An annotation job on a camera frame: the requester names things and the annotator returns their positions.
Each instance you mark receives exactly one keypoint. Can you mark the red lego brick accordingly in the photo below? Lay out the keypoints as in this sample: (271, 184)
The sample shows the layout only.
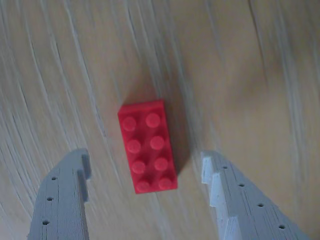
(147, 147)

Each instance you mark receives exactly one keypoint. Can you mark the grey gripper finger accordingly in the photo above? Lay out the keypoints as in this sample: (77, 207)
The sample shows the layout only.
(240, 210)
(65, 205)

